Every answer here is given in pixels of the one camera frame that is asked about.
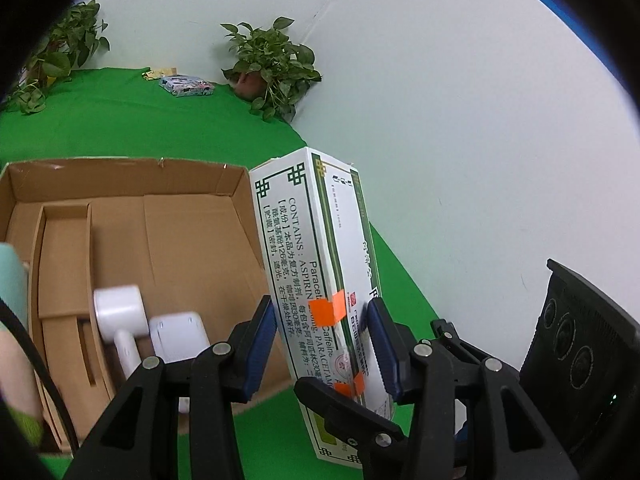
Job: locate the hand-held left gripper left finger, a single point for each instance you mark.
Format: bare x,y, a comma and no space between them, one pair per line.
257,345

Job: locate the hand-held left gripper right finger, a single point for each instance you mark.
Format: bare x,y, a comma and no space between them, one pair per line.
384,355

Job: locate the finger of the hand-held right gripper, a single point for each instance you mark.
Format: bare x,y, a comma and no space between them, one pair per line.
470,350
350,415

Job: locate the white device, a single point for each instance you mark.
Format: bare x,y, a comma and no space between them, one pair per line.
177,332

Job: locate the white medicine box orange tape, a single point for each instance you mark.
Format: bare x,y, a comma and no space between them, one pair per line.
300,240

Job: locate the large cardboard box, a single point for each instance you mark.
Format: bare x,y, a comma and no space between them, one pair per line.
190,240

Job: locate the white hair dryer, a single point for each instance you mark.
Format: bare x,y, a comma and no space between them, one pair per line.
117,310

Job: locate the narrow cardboard box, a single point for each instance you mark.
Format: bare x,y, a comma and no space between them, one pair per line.
65,260

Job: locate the striped plush pillow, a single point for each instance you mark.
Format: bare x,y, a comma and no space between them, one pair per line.
12,280

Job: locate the green tablecloth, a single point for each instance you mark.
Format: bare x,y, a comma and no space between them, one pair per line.
125,120

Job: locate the patterned packet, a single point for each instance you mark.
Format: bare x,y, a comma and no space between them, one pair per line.
187,85

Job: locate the yellow paper card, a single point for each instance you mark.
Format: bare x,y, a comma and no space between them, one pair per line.
157,74

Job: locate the potted plant in brown pot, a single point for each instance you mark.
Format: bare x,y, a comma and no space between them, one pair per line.
265,55

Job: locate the potted plant in white mug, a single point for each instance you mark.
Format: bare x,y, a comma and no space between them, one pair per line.
65,45

